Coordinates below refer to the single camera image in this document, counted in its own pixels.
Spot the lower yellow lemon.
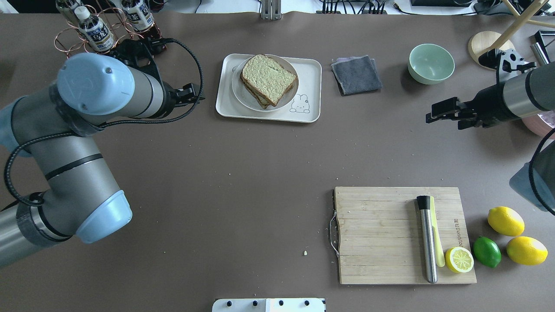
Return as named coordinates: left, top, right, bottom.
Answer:
left=506, top=236, right=548, bottom=265

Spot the lower left drink bottle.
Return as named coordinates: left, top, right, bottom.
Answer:
left=121, top=0, right=154, bottom=32

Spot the top drink bottle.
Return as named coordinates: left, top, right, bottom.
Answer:
left=74, top=6, right=116, bottom=53

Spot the yellow lemon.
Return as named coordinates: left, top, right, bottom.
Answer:
left=487, top=207, right=525, bottom=237
left=506, top=236, right=548, bottom=265

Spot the halved lemon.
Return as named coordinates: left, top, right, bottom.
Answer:
left=445, top=247, right=474, bottom=274

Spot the white round plate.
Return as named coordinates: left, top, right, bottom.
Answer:
left=232, top=55, right=299, bottom=112

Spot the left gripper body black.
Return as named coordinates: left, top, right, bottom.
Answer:
left=150, top=82, right=184, bottom=119

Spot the green lime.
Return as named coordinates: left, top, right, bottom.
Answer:
left=472, top=236, right=502, bottom=268

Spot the bamboo cutting board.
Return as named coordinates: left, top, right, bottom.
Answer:
left=334, top=186, right=470, bottom=285

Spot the grey folded cloth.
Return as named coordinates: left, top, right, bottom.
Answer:
left=331, top=55, right=383, bottom=96

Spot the wooden cup stand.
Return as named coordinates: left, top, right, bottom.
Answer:
left=467, top=0, right=554, bottom=71

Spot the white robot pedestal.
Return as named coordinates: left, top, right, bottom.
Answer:
left=212, top=297, right=326, bottom=312

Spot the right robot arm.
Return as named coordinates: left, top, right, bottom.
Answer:
left=425, top=63, right=554, bottom=215

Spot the mint green bowl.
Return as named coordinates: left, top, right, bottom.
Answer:
left=408, top=43, right=455, bottom=85

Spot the pink bowl with ice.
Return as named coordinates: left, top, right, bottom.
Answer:
left=522, top=111, right=555, bottom=137

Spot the yellow plastic knife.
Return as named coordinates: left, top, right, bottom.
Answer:
left=430, top=196, right=446, bottom=268

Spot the copper wire bottle rack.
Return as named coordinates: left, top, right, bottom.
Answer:
left=54, top=0, right=162, bottom=57

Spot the drink bottle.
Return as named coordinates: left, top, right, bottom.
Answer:
left=121, top=0, right=154, bottom=32
left=74, top=6, right=116, bottom=53
left=55, top=0, right=83, bottom=26

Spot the lower right drink bottle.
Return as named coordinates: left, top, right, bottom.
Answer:
left=55, top=0, right=83, bottom=26

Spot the upper yellow lemon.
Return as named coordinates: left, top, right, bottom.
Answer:
left=487, top=207, right=525, bottom=237

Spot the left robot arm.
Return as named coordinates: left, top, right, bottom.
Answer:
left=1, top=53, right=204, bottom=267

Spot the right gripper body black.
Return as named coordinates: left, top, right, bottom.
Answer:
left=470, top=85, right=510, bottom=126

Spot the steel muddler black tip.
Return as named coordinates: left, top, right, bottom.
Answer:
left=416, top=195, right=438, bottom=284

